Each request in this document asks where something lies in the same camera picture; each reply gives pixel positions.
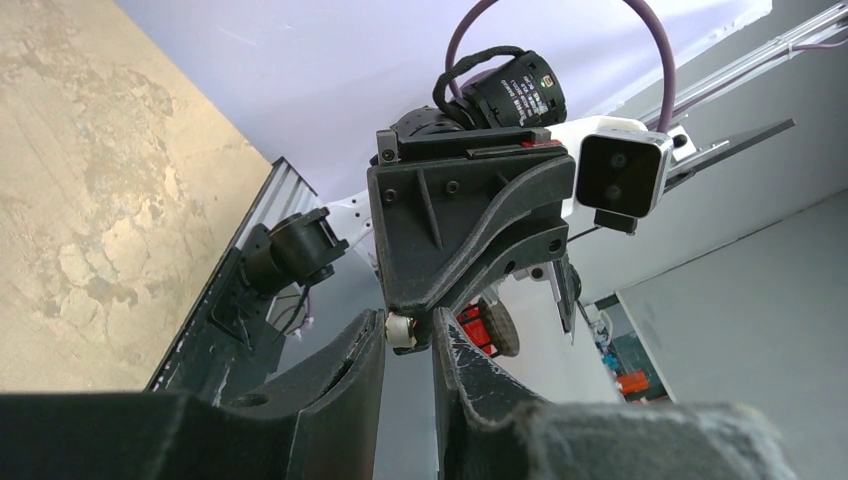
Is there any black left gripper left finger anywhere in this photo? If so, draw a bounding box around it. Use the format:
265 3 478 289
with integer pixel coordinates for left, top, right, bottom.
1 310 385 479

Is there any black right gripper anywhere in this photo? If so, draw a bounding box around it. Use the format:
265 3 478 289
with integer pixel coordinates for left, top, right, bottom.
367 106 575 314

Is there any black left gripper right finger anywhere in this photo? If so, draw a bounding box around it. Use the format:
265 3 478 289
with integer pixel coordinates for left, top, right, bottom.
432 308 795 479

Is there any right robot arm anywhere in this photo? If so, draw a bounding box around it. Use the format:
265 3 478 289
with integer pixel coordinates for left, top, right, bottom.
367 46 671 320

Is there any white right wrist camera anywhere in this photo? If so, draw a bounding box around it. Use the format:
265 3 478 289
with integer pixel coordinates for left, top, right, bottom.
574 116 694 235

